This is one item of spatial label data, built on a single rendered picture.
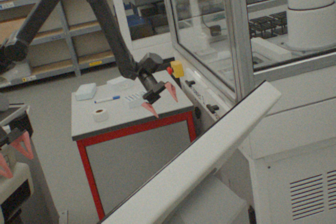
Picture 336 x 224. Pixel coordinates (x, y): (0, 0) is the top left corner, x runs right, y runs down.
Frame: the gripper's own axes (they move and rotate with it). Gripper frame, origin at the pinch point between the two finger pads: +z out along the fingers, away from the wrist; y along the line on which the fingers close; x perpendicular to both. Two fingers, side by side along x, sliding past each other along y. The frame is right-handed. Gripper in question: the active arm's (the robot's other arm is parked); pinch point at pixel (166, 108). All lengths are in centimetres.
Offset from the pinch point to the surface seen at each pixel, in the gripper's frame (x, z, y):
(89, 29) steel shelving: -273, -270, 89
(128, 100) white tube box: -32.7, -29.9, 21.5
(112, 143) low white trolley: -25.7, -14.2, 37.0
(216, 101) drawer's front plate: -0.5, 10.2, -17.0
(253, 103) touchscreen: 63, 38, -30
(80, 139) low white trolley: -16, -21, 45
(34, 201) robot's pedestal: -47, -26, 103
